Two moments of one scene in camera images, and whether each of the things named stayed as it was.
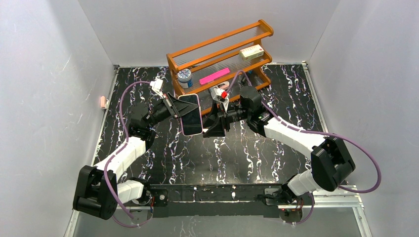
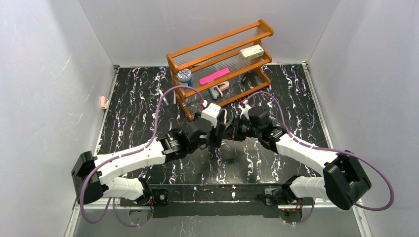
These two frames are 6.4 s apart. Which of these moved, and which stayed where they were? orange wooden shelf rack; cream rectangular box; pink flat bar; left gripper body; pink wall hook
Moved: left gripper body
Stayed: pink wall hook; cream rectangular box; pink flat bar; orange wooden shelf rack
